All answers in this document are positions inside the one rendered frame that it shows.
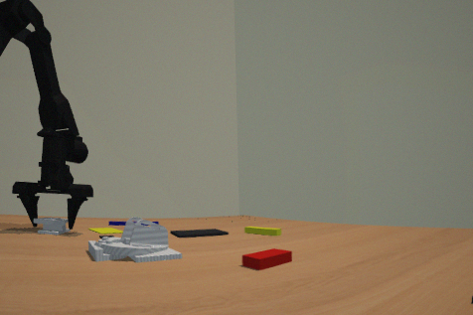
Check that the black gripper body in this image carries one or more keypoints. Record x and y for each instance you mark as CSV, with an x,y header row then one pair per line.
x,y
53,174

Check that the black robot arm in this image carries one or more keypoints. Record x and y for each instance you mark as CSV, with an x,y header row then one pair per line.
x,y
54,108

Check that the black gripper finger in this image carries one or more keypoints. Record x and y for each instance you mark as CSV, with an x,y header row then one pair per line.
x,y
30,204
73,208

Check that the yellow-green flat bar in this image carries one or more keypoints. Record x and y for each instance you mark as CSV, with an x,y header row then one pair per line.
x,y
263,231

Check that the blue flat bar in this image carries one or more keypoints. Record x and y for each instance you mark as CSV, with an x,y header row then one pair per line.
x,y
122,223

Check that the red rectangular block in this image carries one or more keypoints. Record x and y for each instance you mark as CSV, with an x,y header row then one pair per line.
x,y
266,259

